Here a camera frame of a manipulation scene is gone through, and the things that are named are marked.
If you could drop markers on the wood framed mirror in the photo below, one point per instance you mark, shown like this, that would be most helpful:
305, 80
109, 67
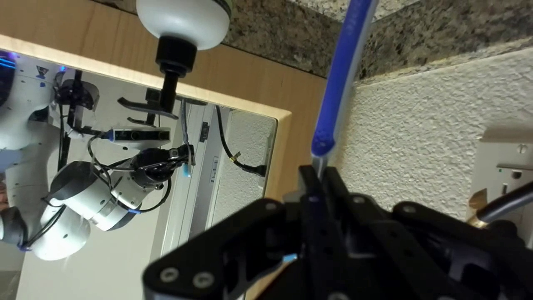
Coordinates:
280, 155

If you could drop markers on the blue and white toothbrush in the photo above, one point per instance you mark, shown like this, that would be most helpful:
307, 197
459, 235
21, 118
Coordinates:
344, 67

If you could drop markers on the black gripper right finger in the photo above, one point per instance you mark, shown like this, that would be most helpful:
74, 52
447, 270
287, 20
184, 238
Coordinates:
410, 255

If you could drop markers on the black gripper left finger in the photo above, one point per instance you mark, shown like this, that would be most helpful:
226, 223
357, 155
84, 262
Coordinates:
250, 250

